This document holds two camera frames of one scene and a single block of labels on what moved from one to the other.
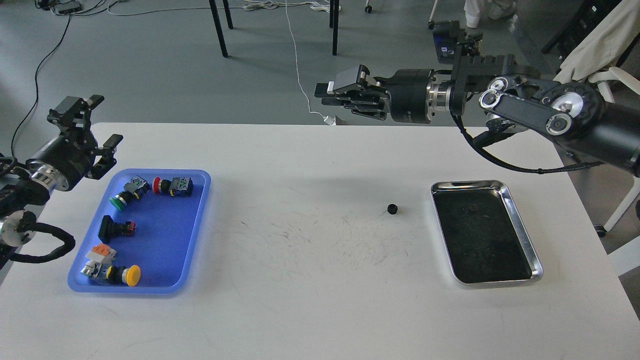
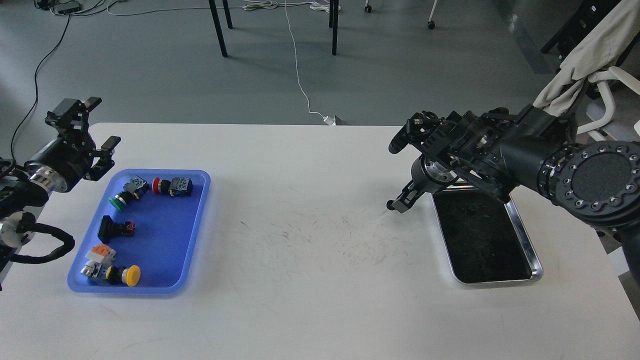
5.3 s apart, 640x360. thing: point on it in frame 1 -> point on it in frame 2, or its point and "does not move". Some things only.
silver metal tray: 484,238 does not move
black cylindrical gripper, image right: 415,96 -> 429,176
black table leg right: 334,16 does not move
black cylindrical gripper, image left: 63,161 does not move
